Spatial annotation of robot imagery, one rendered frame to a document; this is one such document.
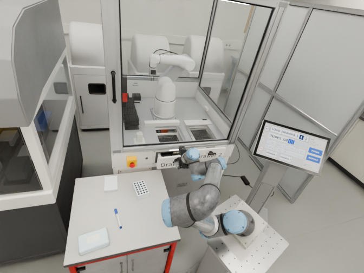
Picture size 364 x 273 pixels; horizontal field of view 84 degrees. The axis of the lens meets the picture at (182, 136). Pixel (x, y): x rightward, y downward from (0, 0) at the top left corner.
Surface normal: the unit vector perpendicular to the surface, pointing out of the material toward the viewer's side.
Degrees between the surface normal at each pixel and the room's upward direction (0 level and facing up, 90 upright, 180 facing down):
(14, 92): 69
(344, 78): 90
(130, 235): 0
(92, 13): 90
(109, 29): 90
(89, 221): 0
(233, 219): 38
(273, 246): 0
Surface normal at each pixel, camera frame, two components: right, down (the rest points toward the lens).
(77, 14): 0.30, 0.59
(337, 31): -0.94, 0.06
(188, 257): 0.15, -0.80
